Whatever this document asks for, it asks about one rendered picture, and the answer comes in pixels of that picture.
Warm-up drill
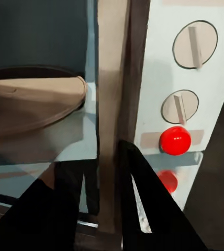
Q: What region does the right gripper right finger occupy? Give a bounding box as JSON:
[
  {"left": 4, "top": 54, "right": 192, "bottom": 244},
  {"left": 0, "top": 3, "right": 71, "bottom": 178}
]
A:
[{"left": 119, "top": 139, "right": 208, "bottom": 251}]

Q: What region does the microwave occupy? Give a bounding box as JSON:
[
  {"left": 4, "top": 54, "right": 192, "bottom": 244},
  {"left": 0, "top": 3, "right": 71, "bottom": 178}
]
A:
[{"left": 0, "top": 0, "right": 224, "bottom": 251}]

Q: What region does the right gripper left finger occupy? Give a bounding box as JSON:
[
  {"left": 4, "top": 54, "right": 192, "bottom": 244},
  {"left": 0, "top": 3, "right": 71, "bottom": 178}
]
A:
[{"left": 0, "top": 140, "right": 86, "bottom": 251}]

